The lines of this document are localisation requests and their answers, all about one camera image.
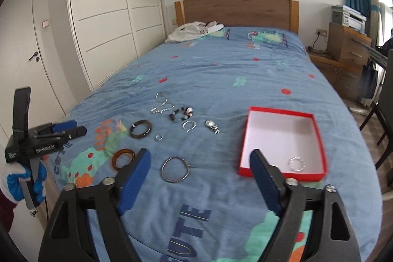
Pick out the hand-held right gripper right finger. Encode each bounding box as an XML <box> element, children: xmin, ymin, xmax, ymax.
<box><xmin>249</xmin><ymin>149</ymin><xmax>363</xmax><ymax>262</ymax></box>

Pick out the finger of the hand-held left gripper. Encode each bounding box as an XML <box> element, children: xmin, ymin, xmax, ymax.
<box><xmin>60</xmin><ymin>126</ymin><xmax>88</xmax><ymax>141</ymax></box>
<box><xmin>49</xmin><ymin>120</ymin><xmax>77</xmax><ymax>132</ymax></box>

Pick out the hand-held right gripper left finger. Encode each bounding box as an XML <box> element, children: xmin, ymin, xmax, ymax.
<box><xmin>38</xmin><ymin>148</ymin><xmax>152</xmax><ymax>262</ymax></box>

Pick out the large silver bangle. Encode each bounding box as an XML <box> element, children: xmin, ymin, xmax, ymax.
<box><xmin>160</xmin><ymin>156</ymin><xmax>191</xmax><ymax>183</ymax></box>

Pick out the amber bangle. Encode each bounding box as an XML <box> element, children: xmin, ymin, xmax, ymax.
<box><xmin>111</xmin><ymin>148</ymin><xmax>136</xmax><ymax>171</ymax></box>

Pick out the dark brown bangle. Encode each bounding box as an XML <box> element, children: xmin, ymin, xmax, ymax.
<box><xmin>129</xmin><ymin>120</ymin><xmax>153</xmax><ymax>139</ymax></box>

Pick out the red jewelry box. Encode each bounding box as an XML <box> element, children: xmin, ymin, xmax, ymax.
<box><xmin>238</xmin><ymin>106</ymin><xmax>328</xmax><ymax>181</ymax></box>

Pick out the silver chain necklace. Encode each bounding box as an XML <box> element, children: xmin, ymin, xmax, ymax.
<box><xmin>150</xmin><ymin>91</ymin><xmax>176</xmax><ymax>115</ymax></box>

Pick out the silver wristwatch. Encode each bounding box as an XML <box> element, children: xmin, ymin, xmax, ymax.
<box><xmin>205</xmin><ymin>120</ymin><xmax>221</xmax><ymax>135</ymax></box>

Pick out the black white beaded bracelet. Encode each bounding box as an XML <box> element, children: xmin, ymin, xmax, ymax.
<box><xmin>168</xmin><ymin>106</ymin><xmax>194</xmax><ymax>122</ymax></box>

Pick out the person's left forearm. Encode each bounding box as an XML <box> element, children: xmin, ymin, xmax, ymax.
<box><xmin>0</xmin><ymin>188</ymin><xmax>16</xmax><ymax>235</ymax></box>

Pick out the person's left hand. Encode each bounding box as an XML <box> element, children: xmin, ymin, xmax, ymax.
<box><xmin>0</xmin><ymin>161</ymin><xmax>47</xmax><ymax>204</ymax></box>

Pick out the white door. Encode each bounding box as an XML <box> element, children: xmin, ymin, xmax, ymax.
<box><xmin>0</xmin><ymin>0</ymin><xmax>67</xmax><ymax>140</ymax></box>

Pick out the white wardrobe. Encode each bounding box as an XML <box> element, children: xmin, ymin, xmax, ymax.
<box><xmin>66</xmin><ymin>0</ymin><xmax>167</xmax><ymax>91</ymax></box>

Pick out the low wooden cabinet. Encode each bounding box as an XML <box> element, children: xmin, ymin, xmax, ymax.
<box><xmin>308</xmin><ymin>52</ymin><xmax>365</xmax><ymax>102</ymax></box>

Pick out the dark blue hanging bag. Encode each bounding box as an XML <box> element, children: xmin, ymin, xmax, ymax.
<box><xmin>359</xmin><ymin>64</ymin><xmax>378</xmax><ymax>108</ymax></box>

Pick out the white crumpled garment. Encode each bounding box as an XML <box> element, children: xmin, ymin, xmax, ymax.
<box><xmin>165</xmin><ymin>23</ymin><xmax>209</xmax><ymax>43</ymax></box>

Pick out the dark chair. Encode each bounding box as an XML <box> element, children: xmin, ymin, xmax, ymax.
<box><xmin>359</xmin><ymin>48</ymin><xmax>393</xmax><ymax>171</ymax></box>

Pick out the wooden dresser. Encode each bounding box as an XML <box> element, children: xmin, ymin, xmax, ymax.
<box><xmin>327</xmin><ymin>22</ymin><xmax>372</xmax><ymax>67</ymax></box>

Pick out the white cloth with logo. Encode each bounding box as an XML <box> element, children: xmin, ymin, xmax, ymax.
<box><xmin>198</xmin><ymin>21</ymin><xmax>225</xmax><ymax>34</ymax></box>

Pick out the wooden headboard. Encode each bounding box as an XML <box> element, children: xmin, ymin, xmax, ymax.
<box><xmin>174</xmin><ymin>0</ymin><xmax>299</xmax><ymax>35</ymax></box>

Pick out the white printer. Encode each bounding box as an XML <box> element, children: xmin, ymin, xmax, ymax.
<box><xmin>331</xmin><ymin>5</ymin><xmax>368</xmax><ymax>34</ymax></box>

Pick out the clear crystal bracelet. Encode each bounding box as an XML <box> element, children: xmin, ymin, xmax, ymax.
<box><xmin>288</xmin><ymin>156</ymin><xmax>305</xmax><ymax>172</ymax></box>

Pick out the black power cable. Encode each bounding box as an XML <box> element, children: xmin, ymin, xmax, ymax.
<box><xmin>307</xmin><ymin>36</ymin><xmax>326</xmax><ymax>54</ymax></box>

